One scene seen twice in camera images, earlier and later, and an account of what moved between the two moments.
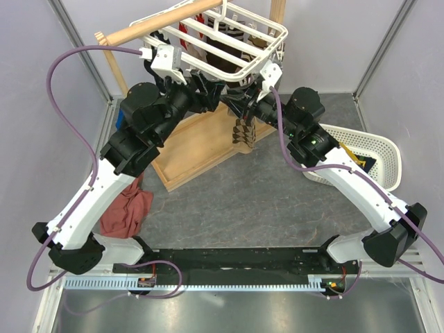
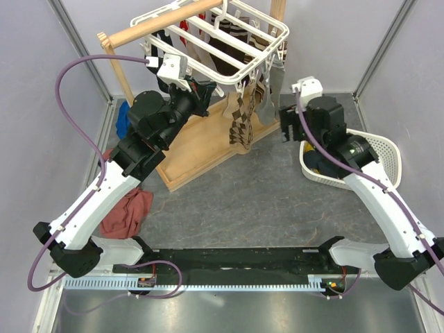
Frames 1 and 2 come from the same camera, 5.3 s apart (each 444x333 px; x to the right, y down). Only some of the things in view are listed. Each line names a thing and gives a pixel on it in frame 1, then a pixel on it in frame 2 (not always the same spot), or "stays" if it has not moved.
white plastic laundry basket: (387, 168) stays
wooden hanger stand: (204, 138) stays
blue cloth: (120, 119) stays
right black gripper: (239, 105) -> (291, 115)
